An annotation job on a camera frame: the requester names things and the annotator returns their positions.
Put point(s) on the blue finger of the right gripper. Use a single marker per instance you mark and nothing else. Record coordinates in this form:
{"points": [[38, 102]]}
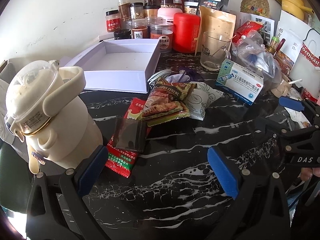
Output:
{"points": [[292, 104]]}

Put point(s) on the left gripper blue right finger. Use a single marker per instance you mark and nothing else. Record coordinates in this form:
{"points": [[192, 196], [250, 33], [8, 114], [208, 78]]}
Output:
{"points": [[226, 171]]}

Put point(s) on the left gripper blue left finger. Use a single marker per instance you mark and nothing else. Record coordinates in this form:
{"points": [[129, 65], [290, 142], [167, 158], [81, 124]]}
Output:
{"points": [[89, 170]]}

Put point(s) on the white printed pastry packet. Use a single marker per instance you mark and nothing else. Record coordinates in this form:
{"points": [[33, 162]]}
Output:
{"points": [[200, 98]]}

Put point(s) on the nutritious cereal packet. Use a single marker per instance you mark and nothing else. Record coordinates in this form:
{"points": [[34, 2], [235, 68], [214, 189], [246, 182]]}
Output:
{"points": [[167, 102]]}

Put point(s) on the lavender drawstring pouch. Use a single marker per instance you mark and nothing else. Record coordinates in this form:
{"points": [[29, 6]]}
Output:
{"points": [[185, 75]]}

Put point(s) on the person right hand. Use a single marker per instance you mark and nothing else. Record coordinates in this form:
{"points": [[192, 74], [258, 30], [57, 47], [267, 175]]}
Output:
{"points": [[307, 173]]}

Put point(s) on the blue white medicine box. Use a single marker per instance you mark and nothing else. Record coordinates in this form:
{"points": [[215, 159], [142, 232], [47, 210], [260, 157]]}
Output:
{"points": [[239, 81]]}

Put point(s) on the white paper shopping bag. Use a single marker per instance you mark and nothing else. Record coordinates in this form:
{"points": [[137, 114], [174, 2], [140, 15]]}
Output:
{"points": [[301, 47]]}

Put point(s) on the clear plastic bag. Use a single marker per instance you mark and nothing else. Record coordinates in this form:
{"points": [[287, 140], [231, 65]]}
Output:
{"points": [[249, 51]]}

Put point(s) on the cream electric kettle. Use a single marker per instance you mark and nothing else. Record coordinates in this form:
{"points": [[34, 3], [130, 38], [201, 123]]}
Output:
{"points": [[44, 111]]}

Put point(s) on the red goji packet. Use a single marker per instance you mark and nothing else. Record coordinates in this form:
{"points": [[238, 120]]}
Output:
{"points": [[244, 30]]}

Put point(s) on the glass mug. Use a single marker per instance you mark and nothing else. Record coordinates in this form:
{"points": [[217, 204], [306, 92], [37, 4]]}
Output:
{"points": [[215, 49]]}

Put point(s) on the white open gift box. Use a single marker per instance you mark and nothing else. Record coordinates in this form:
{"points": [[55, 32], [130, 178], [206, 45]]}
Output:
{"points": [[119, 65]]}

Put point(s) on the yellow pot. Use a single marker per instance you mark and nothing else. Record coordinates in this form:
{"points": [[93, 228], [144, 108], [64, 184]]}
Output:
{"points": [[296, 8]]}

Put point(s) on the woven straw trivet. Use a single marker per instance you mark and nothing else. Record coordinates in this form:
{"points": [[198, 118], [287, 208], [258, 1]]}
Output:
{"points": [[257, 7]]}

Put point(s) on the kraft paper pouch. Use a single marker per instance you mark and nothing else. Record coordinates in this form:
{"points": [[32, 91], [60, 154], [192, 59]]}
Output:
{"points": [[215, 21]]}

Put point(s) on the black lid dark jar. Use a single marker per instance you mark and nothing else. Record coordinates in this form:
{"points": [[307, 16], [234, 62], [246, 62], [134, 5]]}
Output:
{"points": [[122, 34]]}

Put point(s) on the red canister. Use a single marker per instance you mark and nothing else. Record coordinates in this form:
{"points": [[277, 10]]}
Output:
{"points": [[186, 31]]}

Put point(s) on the chenpi spice jar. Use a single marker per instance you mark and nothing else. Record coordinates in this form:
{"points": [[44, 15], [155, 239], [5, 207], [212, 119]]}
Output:
{"points": [[139, 28]]}

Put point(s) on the red label sauce jar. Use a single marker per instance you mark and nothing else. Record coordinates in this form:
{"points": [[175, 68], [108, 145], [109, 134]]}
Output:
{"points": [[112, 21]]}

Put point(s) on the orange label clear jar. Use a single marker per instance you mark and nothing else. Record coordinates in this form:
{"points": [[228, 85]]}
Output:
{"points": [[163, 32]]}

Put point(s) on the black coffee pouch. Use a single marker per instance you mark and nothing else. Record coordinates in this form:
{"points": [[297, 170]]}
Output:
{"points": [[193, 6]]}

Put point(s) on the seed jar black lid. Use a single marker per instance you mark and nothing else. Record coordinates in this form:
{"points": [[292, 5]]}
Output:
{"points": [[137, 10]]}

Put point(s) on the pink jar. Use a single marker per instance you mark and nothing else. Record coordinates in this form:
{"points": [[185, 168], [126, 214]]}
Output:
{"points": [[167, 14]]}

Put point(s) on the gold jar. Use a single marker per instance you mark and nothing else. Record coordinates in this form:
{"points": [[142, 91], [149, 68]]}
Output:
{"points": [[151, 11]]}

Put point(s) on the brown powder jar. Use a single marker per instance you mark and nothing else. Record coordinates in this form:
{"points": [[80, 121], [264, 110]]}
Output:
{"points": [[124, 9]]}

